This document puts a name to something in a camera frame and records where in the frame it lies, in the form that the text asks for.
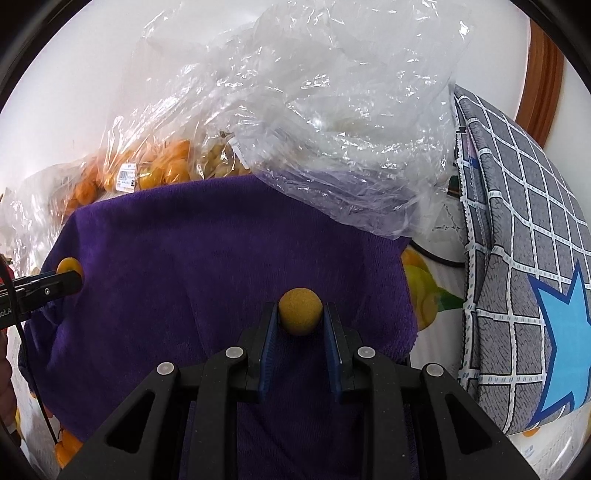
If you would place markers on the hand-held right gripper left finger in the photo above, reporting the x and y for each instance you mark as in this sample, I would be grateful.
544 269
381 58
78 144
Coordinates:
270 344

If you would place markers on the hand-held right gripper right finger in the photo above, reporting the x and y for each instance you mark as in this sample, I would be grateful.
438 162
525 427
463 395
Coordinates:
332 344

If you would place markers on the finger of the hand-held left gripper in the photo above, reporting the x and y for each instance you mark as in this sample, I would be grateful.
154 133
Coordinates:
51 290
37 278

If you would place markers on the small orange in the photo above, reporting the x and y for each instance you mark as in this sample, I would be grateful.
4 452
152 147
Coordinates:
70 266

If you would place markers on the small round yellow fruit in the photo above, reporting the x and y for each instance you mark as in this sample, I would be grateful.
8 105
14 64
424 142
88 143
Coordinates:
300 310

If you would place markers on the clear plastic bag of oranges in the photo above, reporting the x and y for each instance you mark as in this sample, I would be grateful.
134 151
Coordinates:
161 161

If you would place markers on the clear bag of yellow fruits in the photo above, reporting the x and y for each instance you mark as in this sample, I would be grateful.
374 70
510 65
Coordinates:
217 161

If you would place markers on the crumpled clear plastic bag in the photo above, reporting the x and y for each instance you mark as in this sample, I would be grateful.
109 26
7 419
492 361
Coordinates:
27 207

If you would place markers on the purple towel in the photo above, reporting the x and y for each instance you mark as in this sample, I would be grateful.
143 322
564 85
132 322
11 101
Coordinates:
184 258

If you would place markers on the fruit printed bedsheet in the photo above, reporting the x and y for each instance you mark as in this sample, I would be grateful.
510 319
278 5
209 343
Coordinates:
438 277

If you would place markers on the grey checked pillow blue star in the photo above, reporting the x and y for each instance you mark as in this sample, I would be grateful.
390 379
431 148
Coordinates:
508 230

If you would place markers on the clear plastic bag of fruit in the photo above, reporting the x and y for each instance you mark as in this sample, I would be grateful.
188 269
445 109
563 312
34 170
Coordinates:
323 92

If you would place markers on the brown wooden door frame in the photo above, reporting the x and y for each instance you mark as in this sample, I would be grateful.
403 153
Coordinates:
540 92

